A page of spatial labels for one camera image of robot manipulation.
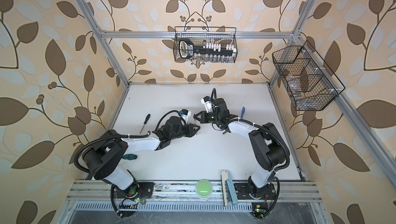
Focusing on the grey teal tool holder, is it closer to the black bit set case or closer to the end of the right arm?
the end of the right arm

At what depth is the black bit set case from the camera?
823 mm

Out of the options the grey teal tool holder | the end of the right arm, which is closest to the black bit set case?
the end of the right arm

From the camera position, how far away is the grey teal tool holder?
71 cm

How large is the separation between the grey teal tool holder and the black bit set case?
25.1 inches
